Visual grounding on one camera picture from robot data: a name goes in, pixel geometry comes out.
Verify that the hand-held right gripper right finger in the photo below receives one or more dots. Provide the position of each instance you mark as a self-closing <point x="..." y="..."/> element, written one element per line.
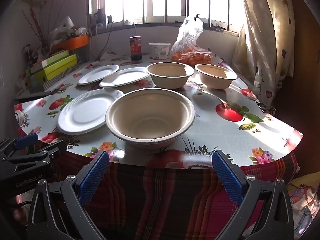
<point x="226" y="177"/>

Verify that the red plaid cloth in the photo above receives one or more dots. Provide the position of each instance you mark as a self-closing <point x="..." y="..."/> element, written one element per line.
<point x="160" y="192"/>

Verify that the orange tray with clutter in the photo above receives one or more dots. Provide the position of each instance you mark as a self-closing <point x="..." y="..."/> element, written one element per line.
<point x="65" y="26"/>

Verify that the fruit printed tablecloth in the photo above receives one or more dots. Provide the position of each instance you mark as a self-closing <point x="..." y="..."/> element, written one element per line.
<point x="220" y="135"/>

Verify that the black power adapter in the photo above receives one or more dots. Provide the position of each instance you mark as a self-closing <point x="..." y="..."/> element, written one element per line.
<point x="100" y="16"/>

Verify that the dark metal object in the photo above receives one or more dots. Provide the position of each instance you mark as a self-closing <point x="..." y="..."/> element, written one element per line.
<point x="28" y="53"/>

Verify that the black hook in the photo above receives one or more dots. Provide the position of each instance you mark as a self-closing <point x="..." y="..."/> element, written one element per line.
<point x="198" y="17"/>

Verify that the black binder clip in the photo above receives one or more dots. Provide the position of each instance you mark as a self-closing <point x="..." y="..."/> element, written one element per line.
<point x="268" y="110"/>

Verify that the white plastic tub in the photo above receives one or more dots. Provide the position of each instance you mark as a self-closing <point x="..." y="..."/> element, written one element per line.
<point x="159" y="51"/>

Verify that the dried branches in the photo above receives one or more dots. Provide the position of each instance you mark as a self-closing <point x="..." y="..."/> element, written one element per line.
<point x="37" y="27"/>

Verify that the beige paper bowl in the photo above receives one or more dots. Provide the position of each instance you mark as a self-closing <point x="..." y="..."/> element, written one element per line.
<point x="170" y="77"/>
<point x="215" y="80"/>
<point x="150" y="120"/>

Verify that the sauce jar with red label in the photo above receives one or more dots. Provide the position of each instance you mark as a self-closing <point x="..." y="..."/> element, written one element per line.
<point x="135" y="48"/>

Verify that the grey chevron box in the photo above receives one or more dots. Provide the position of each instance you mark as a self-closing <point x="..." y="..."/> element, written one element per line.
<point x="55" y="81"/>

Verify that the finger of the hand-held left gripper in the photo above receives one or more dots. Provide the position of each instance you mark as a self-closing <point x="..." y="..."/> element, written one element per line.
<point x="25" y="140"/>
<point x="50" y="150"/>

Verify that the colourful printed cloth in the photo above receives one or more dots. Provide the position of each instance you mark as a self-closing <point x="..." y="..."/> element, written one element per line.
<point x="302" y="205"/>

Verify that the barred window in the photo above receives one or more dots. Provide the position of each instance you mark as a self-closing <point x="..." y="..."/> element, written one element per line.
<point x="175" y="0"/>

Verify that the pale green box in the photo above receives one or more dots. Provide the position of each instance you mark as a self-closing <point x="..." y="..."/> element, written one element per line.
<point x="53" y="55"/>

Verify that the person's left hand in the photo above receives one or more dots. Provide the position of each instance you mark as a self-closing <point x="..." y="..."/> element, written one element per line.
<point x="19" y="215"/>

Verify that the floral curtain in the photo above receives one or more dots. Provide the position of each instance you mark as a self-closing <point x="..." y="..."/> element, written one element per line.
<point x="262" y="42"/>

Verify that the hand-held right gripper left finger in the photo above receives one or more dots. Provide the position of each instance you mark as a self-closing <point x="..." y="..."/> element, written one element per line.
<point x="93" y="177"/>

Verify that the plastic bag of oranges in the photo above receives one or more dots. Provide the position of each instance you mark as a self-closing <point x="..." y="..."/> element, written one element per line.
<point x="190" y="55"/>

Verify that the white foam plate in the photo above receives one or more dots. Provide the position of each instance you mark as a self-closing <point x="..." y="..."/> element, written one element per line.
<point x="125" y="77"/>
<point x="98" y="74"/>
<point x="82" y="115"/>

